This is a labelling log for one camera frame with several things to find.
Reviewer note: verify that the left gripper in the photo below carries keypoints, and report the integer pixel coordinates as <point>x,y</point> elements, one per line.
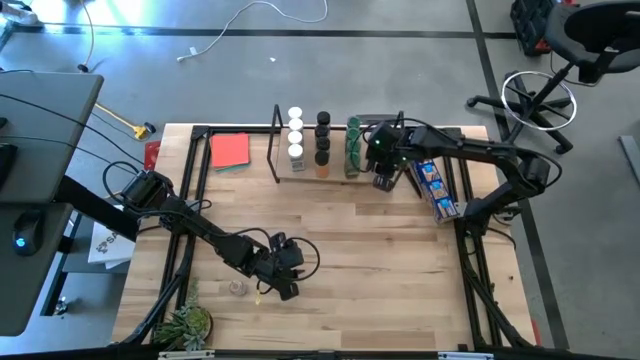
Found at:
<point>280,260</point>

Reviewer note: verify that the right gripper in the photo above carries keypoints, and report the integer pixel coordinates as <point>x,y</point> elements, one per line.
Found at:
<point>382,150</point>

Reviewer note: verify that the green lid spice jar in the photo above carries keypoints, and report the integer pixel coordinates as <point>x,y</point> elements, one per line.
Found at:
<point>352,161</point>
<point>353,134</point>
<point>353,147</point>
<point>354,122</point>

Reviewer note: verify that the orange spice black lid jar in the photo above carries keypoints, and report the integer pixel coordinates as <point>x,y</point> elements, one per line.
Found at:
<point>322,158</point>

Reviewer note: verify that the yellow label black lid jar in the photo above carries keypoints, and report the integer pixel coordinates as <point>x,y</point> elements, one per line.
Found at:
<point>322,131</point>

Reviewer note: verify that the purple label black lid jar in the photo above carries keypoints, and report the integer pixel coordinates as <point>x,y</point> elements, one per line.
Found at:
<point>323,118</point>

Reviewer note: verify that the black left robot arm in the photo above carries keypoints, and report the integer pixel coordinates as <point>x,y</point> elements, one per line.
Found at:
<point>200,230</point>

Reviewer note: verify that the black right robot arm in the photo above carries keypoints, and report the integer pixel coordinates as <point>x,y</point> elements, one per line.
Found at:
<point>475,150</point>

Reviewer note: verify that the yellow tag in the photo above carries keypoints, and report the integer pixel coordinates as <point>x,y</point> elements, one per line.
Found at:
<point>258,299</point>

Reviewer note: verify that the small cork stopper glass jar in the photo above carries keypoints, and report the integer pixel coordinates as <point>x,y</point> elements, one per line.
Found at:
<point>237,287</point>

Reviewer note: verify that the blue plastic wrap box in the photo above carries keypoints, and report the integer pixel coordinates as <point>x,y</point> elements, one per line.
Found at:
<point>437,192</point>

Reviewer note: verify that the potted succulent plant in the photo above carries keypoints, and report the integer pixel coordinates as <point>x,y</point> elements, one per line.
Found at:
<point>182,325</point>

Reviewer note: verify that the teal paper pad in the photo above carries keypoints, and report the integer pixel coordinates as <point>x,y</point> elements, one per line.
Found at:
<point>232,170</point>

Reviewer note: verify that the red paper pad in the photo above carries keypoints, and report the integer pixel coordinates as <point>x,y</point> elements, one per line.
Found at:
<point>230,150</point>

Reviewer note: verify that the white paper with logo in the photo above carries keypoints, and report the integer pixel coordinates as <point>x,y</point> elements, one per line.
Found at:
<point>107,247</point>

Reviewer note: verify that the black desk leg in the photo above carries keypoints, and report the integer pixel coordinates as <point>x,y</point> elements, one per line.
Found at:
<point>95,210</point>

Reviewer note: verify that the black red tool crate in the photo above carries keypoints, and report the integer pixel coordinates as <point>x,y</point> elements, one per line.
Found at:
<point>530,25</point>

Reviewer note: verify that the black stool chair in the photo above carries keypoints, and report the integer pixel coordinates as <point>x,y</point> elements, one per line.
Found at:
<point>595,35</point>

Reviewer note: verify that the black computer mouse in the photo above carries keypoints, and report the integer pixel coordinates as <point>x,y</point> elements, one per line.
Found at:
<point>27,230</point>

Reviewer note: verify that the grey desk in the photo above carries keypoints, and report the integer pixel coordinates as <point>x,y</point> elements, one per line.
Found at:
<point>45,125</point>

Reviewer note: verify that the person's shoe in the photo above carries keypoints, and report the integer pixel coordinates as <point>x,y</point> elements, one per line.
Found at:
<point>22,15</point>

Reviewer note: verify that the wooden shelf black metal frame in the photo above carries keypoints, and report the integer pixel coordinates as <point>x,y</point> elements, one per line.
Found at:
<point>337,160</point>

